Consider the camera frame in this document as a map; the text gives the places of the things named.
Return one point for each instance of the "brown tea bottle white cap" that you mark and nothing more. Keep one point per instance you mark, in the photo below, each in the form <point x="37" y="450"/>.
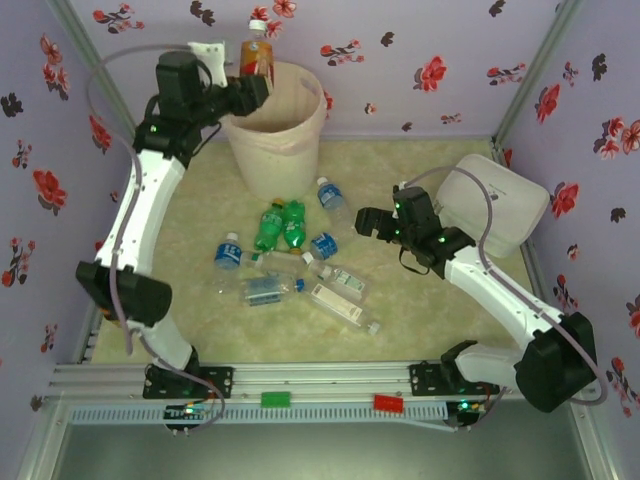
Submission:
<point x="255" y="57"/>

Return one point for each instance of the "small blue label plastic bottle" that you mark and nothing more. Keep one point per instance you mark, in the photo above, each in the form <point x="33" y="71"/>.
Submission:
<point x="331" y="197"/>
<point x="227" y="255"/>
<point x="325" y="245"/>

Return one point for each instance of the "clear bottle green white label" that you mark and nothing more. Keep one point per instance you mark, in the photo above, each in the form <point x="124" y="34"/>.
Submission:
<point x="345" y="280"/>

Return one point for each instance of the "green plastic bottle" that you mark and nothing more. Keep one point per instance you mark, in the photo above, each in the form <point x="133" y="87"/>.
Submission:
<point x="269" y="227"/>
<point x="294" y="225"/>

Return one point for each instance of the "clear bottle blue cap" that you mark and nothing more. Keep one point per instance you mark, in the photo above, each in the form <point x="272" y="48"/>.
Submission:
<point x="262" y="292"/>

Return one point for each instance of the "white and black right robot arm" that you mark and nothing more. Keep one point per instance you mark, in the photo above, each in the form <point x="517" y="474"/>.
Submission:
<point x="500" y="295"/>

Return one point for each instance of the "pink plastic bin liner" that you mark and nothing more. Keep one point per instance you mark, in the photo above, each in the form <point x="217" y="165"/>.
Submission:
<point x="292" y="145"/>

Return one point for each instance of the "beige plastic bin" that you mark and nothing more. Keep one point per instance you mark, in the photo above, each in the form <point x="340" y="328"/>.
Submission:
<point x="280" y="170"/>

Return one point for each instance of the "white zipper pouch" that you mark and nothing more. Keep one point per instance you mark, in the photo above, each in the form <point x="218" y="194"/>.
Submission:
<point x="505" y="200"/>

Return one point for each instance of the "red block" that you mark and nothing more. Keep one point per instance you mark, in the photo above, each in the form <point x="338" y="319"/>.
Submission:
<point x="389" y="403"/>

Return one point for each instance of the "right controller circuit board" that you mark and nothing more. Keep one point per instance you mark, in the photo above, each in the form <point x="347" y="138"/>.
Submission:
<point x="465" y="407"/>

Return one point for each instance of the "controller circuit board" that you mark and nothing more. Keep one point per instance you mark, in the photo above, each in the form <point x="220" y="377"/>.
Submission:
<point x="187" y="411"/>
<point x="465" y="407"/>

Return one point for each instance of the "green block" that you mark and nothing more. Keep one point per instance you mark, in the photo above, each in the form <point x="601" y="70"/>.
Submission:
<point x="276" y="398"/>

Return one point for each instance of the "grey metal panel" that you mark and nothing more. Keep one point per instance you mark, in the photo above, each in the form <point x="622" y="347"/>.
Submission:
<point x="320" y="450"/>

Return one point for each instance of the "left controller circuit board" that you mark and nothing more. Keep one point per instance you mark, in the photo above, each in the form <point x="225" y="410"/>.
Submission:
<point x="187" y="411"/>

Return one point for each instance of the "aluminium frame post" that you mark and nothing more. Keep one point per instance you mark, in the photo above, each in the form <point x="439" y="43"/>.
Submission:
<point x="536" y="75"/>
<point x="105" y="75"/>

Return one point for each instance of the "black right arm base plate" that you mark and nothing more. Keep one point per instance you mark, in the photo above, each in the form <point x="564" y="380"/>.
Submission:
<point x="425" y="380"/>

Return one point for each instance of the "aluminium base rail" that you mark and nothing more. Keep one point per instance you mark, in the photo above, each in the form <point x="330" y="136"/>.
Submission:
<point x="325" y="377"/>

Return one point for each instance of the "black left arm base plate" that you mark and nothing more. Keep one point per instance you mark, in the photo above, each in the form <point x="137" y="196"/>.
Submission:
<point x="222" y="382"/>

